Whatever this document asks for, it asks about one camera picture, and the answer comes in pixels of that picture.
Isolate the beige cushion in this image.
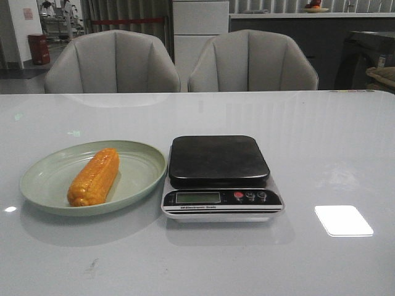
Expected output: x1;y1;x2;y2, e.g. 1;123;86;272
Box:
365;67;395;94

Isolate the dark side table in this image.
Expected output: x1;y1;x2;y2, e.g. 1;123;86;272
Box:
334;31;394;89

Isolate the fruit bowl on counter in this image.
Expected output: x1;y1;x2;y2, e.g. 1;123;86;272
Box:
303;0;329;13

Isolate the pink wall notice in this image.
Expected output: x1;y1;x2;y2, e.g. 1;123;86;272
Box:
23;8;33;20

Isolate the black silver kitchen scale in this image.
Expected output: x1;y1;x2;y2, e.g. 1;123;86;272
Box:
161;135;285;223

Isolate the left grey upholstered chair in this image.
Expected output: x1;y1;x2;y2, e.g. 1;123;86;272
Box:
44;30;180;94

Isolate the red trash bin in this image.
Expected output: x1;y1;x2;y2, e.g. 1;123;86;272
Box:
28;34;51;65

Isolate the grey upholstered chair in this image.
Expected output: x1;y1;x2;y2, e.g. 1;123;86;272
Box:
44;30;180;94
188;30;319;93

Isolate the pale green round plate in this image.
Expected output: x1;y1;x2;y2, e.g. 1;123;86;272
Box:
20;141;167;216

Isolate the dark grey counter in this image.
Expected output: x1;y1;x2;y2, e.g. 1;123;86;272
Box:
230;12;394;89

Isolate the white drawer cabinet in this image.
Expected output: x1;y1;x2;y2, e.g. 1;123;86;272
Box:
172;1;229;92

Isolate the orange corn cob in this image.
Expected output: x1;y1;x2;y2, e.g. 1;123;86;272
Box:
67;148;120;207

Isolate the right grey upholstered chair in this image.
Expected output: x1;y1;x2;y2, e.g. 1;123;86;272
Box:
188;30;319;93

